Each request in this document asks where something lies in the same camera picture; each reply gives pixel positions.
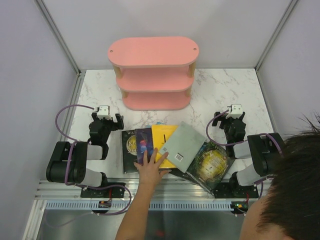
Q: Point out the grey green book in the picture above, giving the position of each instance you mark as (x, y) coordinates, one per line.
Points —
(182, 146)

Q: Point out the pink three-tier wooden shelf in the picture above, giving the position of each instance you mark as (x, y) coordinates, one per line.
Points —
(154, 73)

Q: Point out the dark purple blue book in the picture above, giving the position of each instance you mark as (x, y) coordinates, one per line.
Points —
(144, 142)

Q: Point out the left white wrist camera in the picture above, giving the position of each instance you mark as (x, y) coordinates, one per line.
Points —
(103, 112)

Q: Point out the green forest cover book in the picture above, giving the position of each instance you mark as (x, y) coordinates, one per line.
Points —
(209, 166)

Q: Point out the dark landscape cover book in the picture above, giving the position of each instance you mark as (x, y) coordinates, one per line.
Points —
(176, 172)

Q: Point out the left aluminium frame post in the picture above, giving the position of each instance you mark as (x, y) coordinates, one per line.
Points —
(57, 34)

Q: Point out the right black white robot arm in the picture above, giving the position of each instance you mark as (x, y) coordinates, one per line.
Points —
(262, 149)

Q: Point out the black gold lettered book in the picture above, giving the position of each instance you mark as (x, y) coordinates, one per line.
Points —
(129, 151)

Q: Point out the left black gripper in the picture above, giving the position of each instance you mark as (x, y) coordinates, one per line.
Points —
(114, 125)

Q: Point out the person's bare hand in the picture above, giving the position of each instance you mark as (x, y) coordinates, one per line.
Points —
(149, 172)

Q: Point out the white slotted cable duct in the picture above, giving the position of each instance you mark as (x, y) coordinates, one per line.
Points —
(154, 205)

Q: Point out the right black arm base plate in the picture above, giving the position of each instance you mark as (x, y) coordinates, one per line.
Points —
(224, 190)

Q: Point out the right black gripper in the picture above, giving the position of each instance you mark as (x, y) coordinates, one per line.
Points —
(223, 118)

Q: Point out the person's bare forearm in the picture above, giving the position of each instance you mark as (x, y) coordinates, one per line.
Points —
(134, 222)

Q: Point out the aluminium frame post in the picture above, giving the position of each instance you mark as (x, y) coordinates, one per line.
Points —
(275, 34)
(57, 34)

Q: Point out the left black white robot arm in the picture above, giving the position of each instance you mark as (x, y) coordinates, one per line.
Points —
(68, 162)

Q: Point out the person's dark haired head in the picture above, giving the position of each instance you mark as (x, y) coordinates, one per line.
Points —
(291, 208)

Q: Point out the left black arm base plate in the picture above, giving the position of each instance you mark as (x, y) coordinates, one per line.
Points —
(114, 192)

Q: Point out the right aluminium frame post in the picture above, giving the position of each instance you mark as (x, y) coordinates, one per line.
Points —
(275, 34)

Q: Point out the yellow book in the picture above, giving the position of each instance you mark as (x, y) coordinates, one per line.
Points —
(160, 134)

